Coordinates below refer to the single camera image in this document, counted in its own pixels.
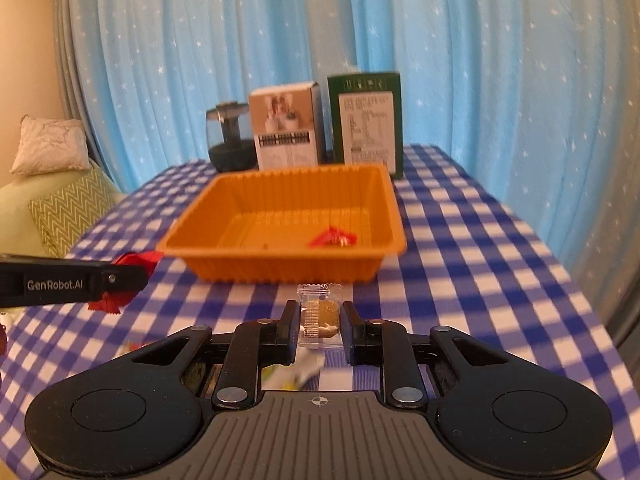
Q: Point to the white cardboard box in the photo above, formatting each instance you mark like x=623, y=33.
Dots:
x=285, y=125

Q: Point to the green zigzag cushion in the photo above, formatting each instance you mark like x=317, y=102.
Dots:
x=70, y=205

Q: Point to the white cushion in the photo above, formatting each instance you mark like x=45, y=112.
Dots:
x=50, y=145

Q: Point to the blue star curtain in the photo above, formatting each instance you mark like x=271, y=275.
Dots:
x=200, y=60

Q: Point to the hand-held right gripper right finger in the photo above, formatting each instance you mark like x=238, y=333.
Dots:
x=350, y=335

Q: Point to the blue white checkered tablecloth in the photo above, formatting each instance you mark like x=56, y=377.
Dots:
x=475, y=260

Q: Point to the clear snack packet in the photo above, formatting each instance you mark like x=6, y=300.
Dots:
x=321, y=312

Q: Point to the grey curtain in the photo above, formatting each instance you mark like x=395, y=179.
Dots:
x=61, y=85

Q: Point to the black glass jar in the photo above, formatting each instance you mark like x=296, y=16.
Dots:
x=231, y=145

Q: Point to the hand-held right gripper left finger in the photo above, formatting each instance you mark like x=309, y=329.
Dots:
x=289, y=332

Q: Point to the green sofa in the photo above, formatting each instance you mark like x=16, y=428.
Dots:
x=12, y=210

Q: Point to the orange plastic tray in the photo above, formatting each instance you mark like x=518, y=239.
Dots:
x=280, y=200

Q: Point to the red candy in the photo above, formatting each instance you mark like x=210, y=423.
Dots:
x=330, y=237
x=142, y=260

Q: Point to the white green wrapper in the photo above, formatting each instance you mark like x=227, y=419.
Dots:
x=306, y=367

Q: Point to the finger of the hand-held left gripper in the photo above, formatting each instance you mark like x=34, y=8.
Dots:
x=125, y=280

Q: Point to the green cardboard box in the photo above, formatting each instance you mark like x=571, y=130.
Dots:
x=367, y=120

